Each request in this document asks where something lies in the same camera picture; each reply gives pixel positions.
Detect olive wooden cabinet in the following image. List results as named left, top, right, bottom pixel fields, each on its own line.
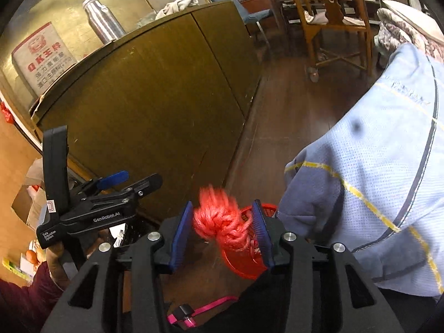
left=29, top=0, right=262, bottom=223

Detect person's left hand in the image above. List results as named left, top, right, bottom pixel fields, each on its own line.
left=45, top=229, right=113, bottom=288

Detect pink strap with black buckle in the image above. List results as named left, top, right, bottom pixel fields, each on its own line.
left=166, top=296, right=240, bottom=329

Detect red plastic basket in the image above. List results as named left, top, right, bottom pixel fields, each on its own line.
left=220, top=203, right=278, bottom=280

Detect white box with red print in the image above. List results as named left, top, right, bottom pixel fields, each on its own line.
left=11, top=22, right=77, bottom=98

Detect green yellow packet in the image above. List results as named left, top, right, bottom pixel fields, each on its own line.
left=3, top=258, right=31, bottom=281

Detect person's left forearm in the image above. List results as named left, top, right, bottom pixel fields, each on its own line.
left=0, top=262, right=66, bottom=333

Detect floral quilt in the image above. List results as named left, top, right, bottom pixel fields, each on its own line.
left=375, top=0, right=444, bottom=67

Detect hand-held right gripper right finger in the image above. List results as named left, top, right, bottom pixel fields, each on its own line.
left=251, top=199, right=405, bottom=333

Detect clear plastic bag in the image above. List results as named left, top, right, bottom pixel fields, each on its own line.
left=25, top=158, right=44, bottom=186

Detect person's black trousers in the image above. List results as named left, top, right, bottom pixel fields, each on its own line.
left=203, top=271, right=286, bottom=333

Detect metal bottle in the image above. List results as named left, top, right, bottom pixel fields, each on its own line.
left=82, top=0, right=126, bottom=45

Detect red yarn bundle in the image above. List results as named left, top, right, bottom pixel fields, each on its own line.
left=192, top=185, right=259, bottom=252

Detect light blue bed cover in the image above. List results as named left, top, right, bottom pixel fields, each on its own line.
left=277, top=43, right=444, bottom=297

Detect wooden chair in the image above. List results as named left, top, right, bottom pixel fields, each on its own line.
left=276, top=0, right=377, bottom=83

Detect white cloth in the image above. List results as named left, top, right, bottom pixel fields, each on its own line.
left=155, top=0, right=200, bottom=20

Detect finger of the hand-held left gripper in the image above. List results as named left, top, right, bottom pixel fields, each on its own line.
left=71, top=171, right=130, bottom=195
left=81, top=173, right=163, bottom=213

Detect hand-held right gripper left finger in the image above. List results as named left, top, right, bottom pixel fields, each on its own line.
left=41, top=201, right=195, bottom=333

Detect blue chair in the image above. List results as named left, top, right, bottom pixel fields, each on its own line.
left=210, top=0, right=274, bottom=47

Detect orange round fruit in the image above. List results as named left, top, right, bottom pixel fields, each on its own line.
left=26, top=250, right=46, bottom=265

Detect red bag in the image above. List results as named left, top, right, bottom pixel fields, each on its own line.
left=0, top=102, right=15, bottom=124

